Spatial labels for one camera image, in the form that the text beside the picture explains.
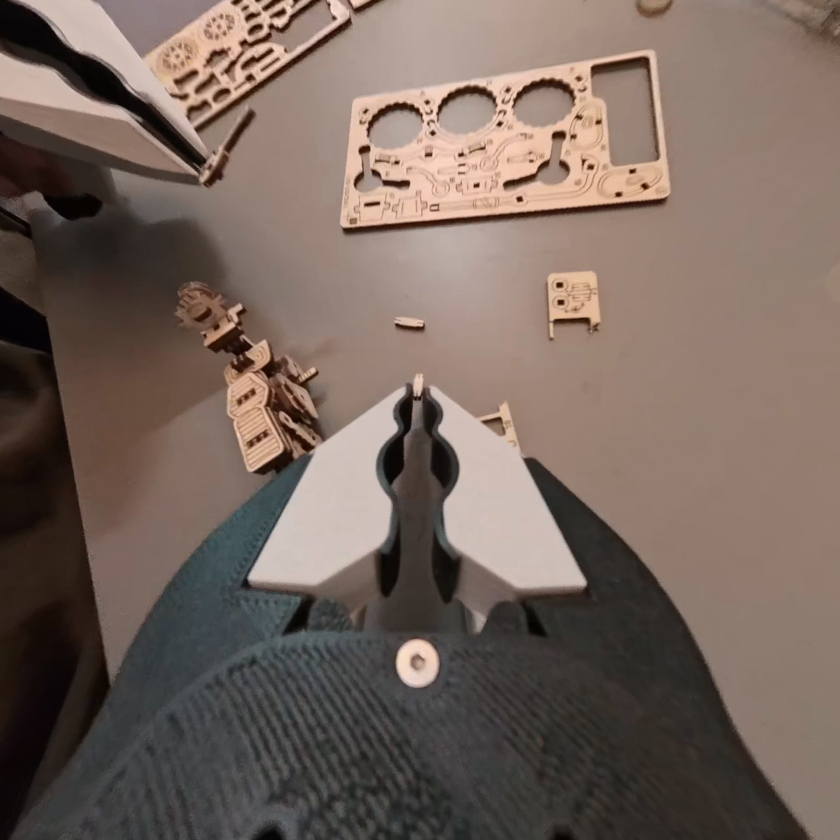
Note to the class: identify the grey desk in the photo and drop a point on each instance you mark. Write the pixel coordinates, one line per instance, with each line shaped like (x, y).
(722, 394)

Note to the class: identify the small wooden pin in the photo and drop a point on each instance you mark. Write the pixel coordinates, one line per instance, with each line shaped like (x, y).
(409, 323)

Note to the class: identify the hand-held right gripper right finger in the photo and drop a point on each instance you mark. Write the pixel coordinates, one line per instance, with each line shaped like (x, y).
(505, 525)

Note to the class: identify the wooden crank assembly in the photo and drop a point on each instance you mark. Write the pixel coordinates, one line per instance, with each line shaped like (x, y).
(226, 148)

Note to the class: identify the large wooden puzzle sheet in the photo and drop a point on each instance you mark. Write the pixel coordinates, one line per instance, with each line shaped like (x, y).
(584, 210)

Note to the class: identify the slotted wooden sheet fragment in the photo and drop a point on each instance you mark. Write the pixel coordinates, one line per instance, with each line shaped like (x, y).
(505, 420)

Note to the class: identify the tiny wooden puzzle piece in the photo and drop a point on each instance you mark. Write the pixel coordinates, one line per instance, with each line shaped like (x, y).
(418, 386)

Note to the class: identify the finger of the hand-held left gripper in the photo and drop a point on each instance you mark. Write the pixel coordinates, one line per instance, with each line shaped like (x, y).
(79, 118)
(85, 26)

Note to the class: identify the wooden model assembly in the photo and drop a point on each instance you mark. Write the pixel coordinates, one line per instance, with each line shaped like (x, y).
(253, 407)

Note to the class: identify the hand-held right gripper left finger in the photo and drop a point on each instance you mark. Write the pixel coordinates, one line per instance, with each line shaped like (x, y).
(328, 518)

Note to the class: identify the wooden puzzle sheet with gears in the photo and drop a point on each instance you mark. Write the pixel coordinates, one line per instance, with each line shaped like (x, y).
(216, 52)

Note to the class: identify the small wooden sheet fragment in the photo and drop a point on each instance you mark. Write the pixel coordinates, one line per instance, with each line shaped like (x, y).
(587, 308)

